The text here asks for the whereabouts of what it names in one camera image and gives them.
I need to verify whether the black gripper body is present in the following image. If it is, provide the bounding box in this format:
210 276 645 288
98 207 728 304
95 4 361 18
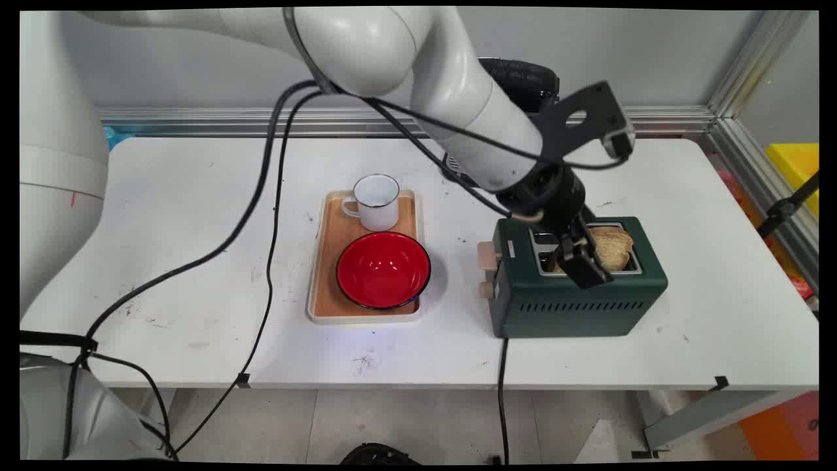
496 164 594 241

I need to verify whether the toasted bread slice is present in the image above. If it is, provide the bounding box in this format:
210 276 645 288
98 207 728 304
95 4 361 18
553 225 635 274

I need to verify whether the dark green toaster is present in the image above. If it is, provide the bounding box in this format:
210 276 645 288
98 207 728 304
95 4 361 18
477 216 669 340

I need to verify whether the white enamel mug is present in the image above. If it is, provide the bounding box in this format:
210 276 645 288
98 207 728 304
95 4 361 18
341 174 401 232

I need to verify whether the red bowl with black rim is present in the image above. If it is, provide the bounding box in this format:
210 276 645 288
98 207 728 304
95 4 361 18
336 232 432 311

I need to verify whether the grey table leg brace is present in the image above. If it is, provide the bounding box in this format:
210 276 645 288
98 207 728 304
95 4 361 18
632 390 798 459

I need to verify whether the black tripod leg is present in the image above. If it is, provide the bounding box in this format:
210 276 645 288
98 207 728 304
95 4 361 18
757 171 819 239

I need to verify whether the wooden tray with white rim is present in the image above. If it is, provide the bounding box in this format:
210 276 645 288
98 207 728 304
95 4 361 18
306 190 424 325

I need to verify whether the yellow plastic bin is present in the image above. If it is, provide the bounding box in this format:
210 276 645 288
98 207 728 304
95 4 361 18
765 143 819 218

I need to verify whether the black object on floor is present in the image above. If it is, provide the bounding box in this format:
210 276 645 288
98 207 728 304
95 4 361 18
339 442 422 465

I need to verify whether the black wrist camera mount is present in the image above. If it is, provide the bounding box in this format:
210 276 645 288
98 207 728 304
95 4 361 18
479 58 636 172

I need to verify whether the black toaster power cord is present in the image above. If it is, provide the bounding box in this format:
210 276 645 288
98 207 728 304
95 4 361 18
496 336 512 464

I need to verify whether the aluminium frame rail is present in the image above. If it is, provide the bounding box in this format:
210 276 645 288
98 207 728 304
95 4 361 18
95 106 717 139

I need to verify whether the aluminium frame post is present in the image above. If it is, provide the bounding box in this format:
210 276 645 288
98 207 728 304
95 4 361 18
705 10 819 288

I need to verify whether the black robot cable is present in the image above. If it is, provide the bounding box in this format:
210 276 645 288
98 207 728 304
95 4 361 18
85 90 628 459
65 80 328 459

